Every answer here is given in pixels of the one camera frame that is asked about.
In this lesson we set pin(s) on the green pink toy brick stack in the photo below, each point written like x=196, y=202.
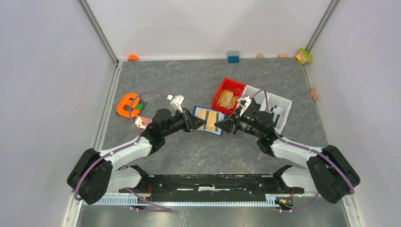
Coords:
x=303, y=56

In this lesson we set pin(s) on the curved tan wooden piece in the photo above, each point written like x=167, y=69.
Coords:
x=313, y=94

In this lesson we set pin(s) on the gold credit card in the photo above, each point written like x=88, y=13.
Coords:
x=211, y=120

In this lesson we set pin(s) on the red plastic bin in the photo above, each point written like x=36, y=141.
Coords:
x=228, y=84

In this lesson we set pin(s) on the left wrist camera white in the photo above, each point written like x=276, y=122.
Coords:
x=176, y=102

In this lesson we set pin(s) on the white plastic bin left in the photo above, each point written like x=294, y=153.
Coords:
x=260, y=98

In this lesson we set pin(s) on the navy blue card holder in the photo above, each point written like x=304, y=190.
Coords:
x=209, y=120

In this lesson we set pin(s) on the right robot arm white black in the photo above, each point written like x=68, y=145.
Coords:
x=324, y=170

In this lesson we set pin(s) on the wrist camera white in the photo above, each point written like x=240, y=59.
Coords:
x=176, y=102
x=243, y=103

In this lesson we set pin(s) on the orange plastic letter shape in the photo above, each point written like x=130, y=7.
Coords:
x=123, y=106

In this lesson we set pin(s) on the black white cards in bin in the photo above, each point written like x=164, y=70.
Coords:
x=277, y=112

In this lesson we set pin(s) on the white plastic bin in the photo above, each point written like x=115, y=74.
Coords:
x=260, y=98
x=282, y=102

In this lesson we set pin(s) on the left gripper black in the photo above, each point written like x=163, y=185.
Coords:
x=191, y=122

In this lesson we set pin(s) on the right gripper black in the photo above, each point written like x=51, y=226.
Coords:
x=227, y=124

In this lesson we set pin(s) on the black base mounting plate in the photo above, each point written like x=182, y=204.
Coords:
x=212, y=188

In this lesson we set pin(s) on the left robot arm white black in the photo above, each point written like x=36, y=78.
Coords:
x=99, y=172

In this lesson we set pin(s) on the blue grey toy brick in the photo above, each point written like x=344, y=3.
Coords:
x=233, y=56

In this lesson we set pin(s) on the green toy block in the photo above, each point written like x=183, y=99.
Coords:
x=140, y=106

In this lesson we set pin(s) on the white plastic bin right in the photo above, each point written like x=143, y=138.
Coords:
x=282, y=102

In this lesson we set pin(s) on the orange round cap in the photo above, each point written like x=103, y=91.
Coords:
x=133, y=57

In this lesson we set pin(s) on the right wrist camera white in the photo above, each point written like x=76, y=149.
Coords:
x=243, y=103

